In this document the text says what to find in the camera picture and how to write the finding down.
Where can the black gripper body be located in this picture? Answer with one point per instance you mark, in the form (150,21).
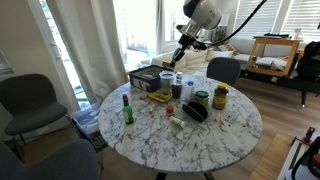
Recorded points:
(186,42)

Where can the clear jar dark contents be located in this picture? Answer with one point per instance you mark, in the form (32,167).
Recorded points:
(177,86)

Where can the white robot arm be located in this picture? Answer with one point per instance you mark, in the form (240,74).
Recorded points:
(203,15)

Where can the beige sofa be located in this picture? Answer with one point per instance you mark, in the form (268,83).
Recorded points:
(193,61)

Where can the clear plastic cup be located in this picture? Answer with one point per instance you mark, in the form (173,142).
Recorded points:
(166,78)

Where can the grey chair behind table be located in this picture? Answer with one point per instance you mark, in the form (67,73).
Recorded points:
(224,69)

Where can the white bottle blue cap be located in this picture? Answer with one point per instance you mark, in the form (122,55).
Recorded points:
(189,91)

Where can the blue cardboard box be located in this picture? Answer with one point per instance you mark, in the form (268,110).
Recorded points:
(147,78)

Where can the green lidded jar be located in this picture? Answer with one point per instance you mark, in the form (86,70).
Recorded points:
(202,97)

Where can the brown vitamin bottle yellow lid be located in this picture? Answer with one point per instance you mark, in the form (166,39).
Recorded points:
(220,96)

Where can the black oval eyeglass case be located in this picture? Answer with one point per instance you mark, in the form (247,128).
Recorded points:
(196,110)

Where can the wooden side table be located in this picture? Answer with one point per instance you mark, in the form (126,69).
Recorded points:
(272,56)

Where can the small white green tube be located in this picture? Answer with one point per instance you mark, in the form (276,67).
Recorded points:
(177,121)

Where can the green glass bottle red cap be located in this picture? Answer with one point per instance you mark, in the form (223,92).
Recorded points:
(127,110)

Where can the clear plastic storage bin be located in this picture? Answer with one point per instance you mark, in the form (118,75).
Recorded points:
(87,118)

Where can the black table base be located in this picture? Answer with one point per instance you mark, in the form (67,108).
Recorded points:
(163,176)

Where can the blue chair foreground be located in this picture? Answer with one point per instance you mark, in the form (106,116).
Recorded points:
(74,161)

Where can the grey chair left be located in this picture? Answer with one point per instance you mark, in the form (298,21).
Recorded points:
(31,100)

